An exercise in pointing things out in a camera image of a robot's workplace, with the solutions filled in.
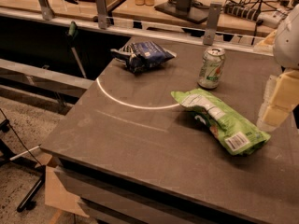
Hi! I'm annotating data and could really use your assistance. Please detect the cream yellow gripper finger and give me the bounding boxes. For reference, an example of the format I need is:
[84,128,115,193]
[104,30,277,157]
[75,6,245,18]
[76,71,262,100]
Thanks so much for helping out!
[257,69,299,132]

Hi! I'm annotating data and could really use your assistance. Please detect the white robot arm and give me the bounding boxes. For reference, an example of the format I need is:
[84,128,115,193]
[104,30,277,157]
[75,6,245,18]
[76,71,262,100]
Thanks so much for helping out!
[257,5,299,132]

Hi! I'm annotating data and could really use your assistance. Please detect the green rice chip bag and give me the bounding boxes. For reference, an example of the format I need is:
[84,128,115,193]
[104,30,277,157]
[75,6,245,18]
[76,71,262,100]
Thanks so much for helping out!
[171,88,271,156]

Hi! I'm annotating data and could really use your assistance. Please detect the blue chip bag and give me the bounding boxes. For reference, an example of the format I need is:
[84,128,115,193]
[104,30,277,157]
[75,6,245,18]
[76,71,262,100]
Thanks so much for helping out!
[110,41,177,73]

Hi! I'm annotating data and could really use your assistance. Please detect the white power adapter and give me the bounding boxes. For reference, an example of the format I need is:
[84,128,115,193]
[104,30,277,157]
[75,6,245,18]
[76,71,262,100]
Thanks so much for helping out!
[258,10,287,29]

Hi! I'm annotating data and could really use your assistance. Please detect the green soda can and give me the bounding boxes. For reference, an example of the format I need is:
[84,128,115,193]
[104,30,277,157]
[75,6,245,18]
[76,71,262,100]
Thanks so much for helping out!
[197,47,226,89]

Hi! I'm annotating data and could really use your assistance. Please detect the black power strip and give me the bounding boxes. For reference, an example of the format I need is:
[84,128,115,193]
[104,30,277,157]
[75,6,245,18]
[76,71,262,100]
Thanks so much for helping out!
[224,3,261,21]

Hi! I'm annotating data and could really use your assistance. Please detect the black monitor stand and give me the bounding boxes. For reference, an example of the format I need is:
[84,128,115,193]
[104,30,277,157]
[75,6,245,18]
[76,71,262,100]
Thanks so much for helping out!
[154,0,209,24]

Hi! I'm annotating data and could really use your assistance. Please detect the black tripod stand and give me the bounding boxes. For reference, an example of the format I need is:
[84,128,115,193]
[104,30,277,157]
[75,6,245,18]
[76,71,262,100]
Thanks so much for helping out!
[0,109,46,213]

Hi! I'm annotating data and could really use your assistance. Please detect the right metal bracket post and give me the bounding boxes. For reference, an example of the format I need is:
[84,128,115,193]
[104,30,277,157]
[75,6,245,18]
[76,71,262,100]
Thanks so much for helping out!
[203,2,221,46]

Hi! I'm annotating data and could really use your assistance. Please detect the metal bracket post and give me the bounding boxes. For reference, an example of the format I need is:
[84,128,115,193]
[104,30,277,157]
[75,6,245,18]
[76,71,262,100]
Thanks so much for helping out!
[38,0,54,21]
[203,2,221,46]
[95,0,108,29]

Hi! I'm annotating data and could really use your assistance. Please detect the middle metal bracket post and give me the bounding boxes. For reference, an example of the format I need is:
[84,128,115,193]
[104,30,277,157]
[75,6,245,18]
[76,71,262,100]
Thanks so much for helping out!
[95,0,108,29]

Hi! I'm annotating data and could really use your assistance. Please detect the green handled tool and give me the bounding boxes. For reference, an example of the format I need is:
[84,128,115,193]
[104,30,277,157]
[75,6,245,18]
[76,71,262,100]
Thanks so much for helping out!
[67,21,88,79]

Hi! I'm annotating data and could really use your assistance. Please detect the left metal bracket post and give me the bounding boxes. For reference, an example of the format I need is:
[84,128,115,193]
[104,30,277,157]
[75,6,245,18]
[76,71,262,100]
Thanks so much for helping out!
[38,0,54,21]

